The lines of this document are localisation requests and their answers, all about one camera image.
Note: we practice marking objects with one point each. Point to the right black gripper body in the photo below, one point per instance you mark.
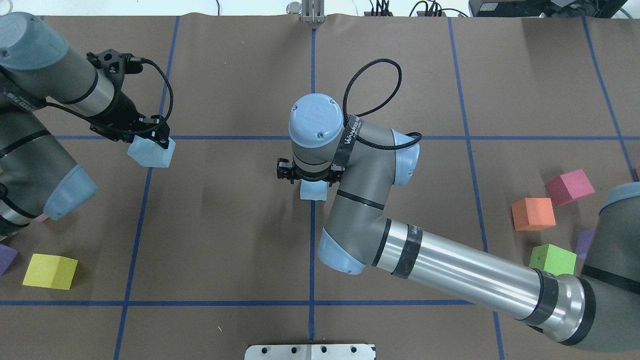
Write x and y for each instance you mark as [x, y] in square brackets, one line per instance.
[285, 170]

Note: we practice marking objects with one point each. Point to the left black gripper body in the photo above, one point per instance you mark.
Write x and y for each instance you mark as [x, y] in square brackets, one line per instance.
[120, 110]

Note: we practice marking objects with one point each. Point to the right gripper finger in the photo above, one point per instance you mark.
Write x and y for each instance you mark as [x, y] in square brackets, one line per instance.
[285, 170]

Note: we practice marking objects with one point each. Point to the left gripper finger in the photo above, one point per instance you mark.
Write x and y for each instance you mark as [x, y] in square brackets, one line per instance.
[159, 132]

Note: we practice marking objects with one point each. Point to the light blue block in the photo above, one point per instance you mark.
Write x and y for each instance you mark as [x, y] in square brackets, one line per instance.
[149, 154]
[314, 190]

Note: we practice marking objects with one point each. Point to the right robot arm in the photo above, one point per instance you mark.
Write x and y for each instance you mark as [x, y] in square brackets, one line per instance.
[597, 311]

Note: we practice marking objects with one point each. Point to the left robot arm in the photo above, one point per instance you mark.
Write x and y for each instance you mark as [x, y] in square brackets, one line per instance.
[39, 69]

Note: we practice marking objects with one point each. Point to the pink foam block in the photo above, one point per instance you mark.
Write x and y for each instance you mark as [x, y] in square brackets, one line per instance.
[41, 218]

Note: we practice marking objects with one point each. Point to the yellow foam block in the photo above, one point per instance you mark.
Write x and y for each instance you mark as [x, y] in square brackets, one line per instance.
[50, 272]

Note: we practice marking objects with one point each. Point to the purple block left side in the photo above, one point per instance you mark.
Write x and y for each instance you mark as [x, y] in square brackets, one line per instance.
[7, 257]

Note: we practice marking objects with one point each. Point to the purple block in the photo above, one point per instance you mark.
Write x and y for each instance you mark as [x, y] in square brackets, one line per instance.
[7, 257]
[584, 241]

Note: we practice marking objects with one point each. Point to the orange block right side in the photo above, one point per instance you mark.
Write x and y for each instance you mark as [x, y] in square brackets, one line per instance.
[533, 214]

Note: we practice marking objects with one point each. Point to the magenta block right side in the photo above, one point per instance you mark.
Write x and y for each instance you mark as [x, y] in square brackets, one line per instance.
[569, 187]

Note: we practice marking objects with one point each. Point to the green foam block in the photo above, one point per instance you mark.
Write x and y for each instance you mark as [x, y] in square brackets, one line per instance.
[553, 259]

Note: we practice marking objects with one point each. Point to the purple block right side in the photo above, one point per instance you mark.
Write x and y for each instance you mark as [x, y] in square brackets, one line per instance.
[584, 241]

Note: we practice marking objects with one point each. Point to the aluminium frame post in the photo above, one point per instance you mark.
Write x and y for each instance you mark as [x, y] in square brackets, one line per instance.
[312, 11]

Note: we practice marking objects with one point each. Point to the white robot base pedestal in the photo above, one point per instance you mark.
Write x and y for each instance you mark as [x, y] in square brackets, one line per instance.
[358, 351]

